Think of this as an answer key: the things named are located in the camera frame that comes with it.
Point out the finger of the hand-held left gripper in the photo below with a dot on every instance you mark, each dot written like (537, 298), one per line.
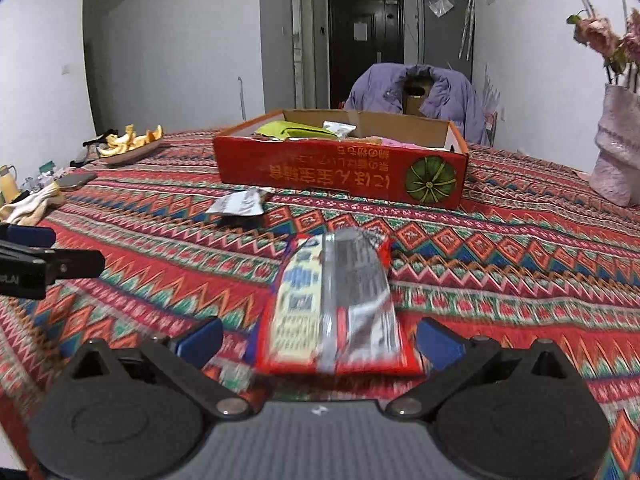
(30, 235)
(75, 262)

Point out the silver grey snack packet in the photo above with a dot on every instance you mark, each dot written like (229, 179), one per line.
(240, 204)

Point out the purple puffer jacket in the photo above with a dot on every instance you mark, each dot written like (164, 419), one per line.
(375, 90)

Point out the beige socks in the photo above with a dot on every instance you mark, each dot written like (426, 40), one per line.
(30, 207)

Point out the white umbrella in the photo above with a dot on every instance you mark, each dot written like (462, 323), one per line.
(467, 27)

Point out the dark entrance door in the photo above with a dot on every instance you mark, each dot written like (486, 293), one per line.
(345, 70)

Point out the white door notice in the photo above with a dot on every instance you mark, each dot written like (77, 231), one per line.
(360, 31)

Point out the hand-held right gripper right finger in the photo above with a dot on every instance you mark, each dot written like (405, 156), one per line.
(440, 342)

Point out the yellow bottle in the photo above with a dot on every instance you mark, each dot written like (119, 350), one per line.
(7, 185)

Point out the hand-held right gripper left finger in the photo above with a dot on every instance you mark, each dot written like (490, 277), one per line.
(200, 342)

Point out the dried pink roses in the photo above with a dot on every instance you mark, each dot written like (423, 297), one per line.
(597, 35)

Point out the red snack packet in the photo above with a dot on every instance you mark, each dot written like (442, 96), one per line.
(300, 320)

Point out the red patterned tablecloth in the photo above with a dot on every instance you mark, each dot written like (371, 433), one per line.
(500, 260)

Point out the grey refrigerator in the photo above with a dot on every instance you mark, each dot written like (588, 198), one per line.
(442, 45)

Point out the green snack packet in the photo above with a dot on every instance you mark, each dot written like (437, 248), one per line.
(290, 130)

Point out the bowl of chips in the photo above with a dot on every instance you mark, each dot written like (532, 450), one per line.
(130, 156)

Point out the dark phone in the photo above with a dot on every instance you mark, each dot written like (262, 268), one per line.
(75, 181)

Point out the white glass door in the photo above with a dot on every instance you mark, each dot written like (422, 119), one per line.
(302, 45)

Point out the pink ribbed vase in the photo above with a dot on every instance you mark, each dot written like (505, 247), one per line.
(617, 150)

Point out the clear plastic bag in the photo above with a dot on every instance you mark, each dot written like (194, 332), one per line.
(440, 6)

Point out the red cardboard box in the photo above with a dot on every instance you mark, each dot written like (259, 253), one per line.
(325, 175)

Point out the pink snack packet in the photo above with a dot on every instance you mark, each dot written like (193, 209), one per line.
(397, 143)

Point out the black cloth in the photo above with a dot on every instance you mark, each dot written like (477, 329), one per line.
(100, 139)

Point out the wooden chair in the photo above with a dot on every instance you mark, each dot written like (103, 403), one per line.
(415, 100)

